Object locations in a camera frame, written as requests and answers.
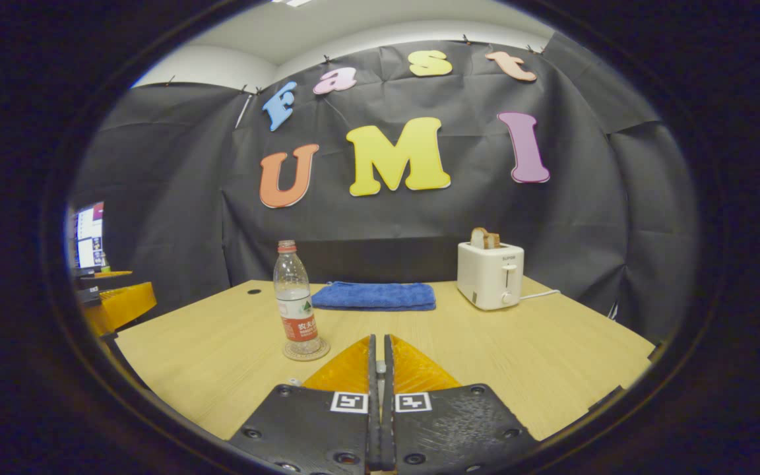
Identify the black table edge clamp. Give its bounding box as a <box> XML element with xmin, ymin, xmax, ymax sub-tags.
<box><xmin>590</xmin><ymin>385</ymin><xmax>627</xmax><ymax>412</ymax></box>

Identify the black backdrop cloth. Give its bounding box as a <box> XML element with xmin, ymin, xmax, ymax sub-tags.
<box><xmin>70</xmin><ymin>30</ymin><xmax>701</xmax><ymax>344</ymax></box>

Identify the blue towel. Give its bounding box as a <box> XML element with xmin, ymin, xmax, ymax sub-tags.
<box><xmin>311</xmin><ymin>281</ymin><xmax>437</xmax><ymax>313</ymax></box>

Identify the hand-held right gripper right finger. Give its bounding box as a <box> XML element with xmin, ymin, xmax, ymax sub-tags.
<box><xmin>383</xmin><ymin>334</ymin><xmax>540</xmax><ymax>475</ymax></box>

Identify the computer monitor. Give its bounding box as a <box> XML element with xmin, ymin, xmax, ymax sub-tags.
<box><xmin>75</xmin><ymin>201</ymin><xmax>106</xmax><ymax>270</ymax></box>

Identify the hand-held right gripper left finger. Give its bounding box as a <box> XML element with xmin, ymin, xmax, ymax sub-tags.
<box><xmin>228</xmin><ymin>334</ymin><xmax>381</xmax><ymax>475</ymax></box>

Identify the clear plastic water bottle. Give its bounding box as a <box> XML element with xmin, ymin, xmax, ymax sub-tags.
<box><xmin>272</xmin><ymin>239</ymin><xmax>322</xmax><ymax>357</ymax></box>

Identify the white toaster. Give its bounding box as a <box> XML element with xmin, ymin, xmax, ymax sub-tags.
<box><xmin>456</xmin><ymin>240</ymin><xmax>526</xmax><ymax>311</ymax></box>

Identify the bread slice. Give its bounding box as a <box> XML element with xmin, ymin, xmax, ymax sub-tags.
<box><xmin>470</xmin><ymin>227</ymin><xmax>501</xmax><ymax>251</ymax></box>

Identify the round brown coaster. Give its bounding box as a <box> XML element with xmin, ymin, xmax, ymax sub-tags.
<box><xmin>282</xmin><ymin>338</ymin><xmax>332</xmax><ymax>363</ymax></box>

